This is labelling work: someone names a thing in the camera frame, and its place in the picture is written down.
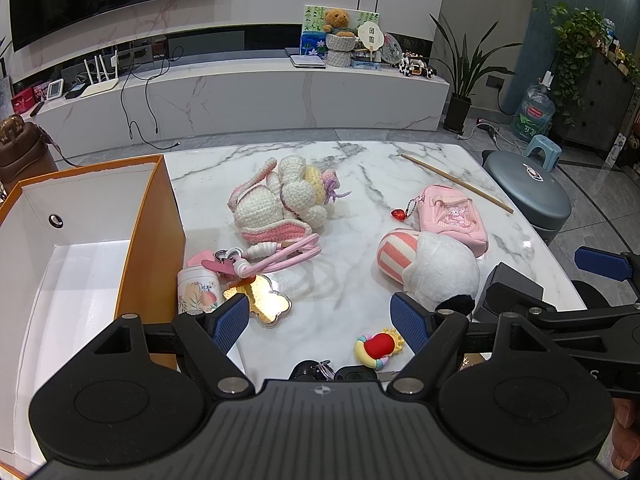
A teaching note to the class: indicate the grey laptop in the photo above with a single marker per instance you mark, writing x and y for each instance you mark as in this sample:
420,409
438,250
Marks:
305,60

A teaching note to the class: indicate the brown teddy bear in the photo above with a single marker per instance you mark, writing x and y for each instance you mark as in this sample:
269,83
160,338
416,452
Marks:
336,20

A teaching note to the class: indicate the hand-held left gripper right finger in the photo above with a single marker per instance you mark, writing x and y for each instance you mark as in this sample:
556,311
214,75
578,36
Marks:
407,321

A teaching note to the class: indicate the small black box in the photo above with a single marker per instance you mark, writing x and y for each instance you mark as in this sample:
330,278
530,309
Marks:
517,276

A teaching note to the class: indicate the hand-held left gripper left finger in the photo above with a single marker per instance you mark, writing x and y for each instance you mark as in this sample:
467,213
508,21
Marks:
230,321

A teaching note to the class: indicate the red yellow rubber toy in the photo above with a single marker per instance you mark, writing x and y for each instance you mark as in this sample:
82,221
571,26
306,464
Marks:
377,346

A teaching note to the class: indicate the green ivy plant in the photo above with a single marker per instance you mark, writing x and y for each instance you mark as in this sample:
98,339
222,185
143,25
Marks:
575,45

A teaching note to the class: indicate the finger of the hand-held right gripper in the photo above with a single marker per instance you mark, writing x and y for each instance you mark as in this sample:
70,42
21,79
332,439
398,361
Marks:
597,262
505,297

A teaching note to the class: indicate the teddy bear in basket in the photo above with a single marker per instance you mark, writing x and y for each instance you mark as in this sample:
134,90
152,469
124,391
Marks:
340,50

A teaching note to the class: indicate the dark grey cabinet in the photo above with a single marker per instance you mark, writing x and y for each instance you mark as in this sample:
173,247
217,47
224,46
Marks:
600,105

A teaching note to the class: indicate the small black device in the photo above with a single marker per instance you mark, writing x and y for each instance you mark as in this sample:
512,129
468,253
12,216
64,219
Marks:
76,91

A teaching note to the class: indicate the small white display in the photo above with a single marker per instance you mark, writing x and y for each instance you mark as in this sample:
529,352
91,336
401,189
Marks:
55,89

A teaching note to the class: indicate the round white hand fan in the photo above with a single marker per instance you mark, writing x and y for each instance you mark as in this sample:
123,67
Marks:
370,35

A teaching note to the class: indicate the pink plastic charm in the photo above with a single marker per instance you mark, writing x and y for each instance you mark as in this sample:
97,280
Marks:
202,259

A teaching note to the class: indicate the gold flower-shaped mirror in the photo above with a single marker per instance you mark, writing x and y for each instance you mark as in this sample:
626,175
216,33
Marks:
270,305

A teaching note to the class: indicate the orange cardboard box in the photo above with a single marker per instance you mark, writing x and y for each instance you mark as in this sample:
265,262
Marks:
155,240

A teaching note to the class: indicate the white marble desktop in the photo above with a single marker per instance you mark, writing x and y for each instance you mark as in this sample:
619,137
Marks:
350,200

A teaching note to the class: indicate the wooden chopstick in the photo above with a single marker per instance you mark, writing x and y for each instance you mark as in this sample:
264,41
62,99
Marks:
455,182

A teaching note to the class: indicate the white pink crocheted bunny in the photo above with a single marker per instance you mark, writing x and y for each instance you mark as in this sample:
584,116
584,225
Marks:
260,210

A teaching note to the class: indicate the person's right hand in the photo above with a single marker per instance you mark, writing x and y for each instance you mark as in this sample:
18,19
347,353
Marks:
627,425

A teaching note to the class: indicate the white router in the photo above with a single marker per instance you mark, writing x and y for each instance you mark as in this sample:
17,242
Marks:
100,87

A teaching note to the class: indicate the blue water jug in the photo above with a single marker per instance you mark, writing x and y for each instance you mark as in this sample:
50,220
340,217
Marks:
535,110

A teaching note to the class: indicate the white plush toy striped ear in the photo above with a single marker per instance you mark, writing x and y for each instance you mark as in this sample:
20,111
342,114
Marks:
440,265

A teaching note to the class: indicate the decorative plate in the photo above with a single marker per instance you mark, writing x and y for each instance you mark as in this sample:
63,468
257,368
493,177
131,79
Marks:
392,47

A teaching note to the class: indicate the white floral can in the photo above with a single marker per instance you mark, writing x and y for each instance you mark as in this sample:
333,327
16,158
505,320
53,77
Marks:
197,292

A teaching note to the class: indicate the black white cow figurines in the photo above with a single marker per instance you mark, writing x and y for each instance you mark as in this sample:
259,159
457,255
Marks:
415,67

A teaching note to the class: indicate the grey round ottoman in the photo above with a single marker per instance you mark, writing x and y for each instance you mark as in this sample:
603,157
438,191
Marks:
525,195

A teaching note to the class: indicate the red box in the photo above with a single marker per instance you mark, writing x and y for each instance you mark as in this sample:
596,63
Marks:
22,100

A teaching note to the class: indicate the small blue stool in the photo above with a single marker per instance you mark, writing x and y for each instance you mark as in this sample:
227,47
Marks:
542,144

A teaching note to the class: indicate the pink pouch with heart charm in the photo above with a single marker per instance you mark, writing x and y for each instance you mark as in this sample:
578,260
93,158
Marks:
452,220

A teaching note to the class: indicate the brown water bottle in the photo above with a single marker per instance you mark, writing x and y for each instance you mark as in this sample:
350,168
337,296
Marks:
22,160

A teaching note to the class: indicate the hair dryer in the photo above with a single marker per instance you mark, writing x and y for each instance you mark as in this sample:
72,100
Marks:
487,127

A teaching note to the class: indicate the potted long-leaf plant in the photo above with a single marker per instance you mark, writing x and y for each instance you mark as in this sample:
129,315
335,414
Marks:
459,110

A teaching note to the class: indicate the black remote control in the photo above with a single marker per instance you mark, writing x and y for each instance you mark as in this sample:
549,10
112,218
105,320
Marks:
36,109

